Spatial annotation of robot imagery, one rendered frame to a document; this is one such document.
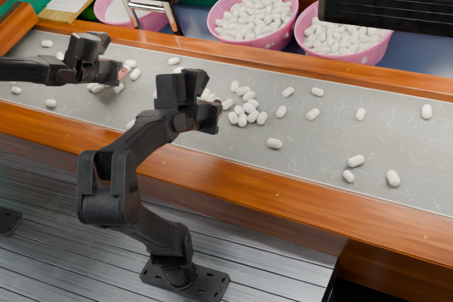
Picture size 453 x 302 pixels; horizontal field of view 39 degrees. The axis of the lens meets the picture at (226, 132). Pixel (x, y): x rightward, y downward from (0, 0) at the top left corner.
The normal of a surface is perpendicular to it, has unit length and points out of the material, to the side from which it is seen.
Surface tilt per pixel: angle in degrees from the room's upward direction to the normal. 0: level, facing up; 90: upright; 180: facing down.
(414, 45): 0
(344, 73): 0
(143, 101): 0
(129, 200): 90
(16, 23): 90
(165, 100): 49
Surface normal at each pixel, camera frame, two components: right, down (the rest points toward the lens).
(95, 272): -0.25, -0.67
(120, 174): -0.32, -0.09
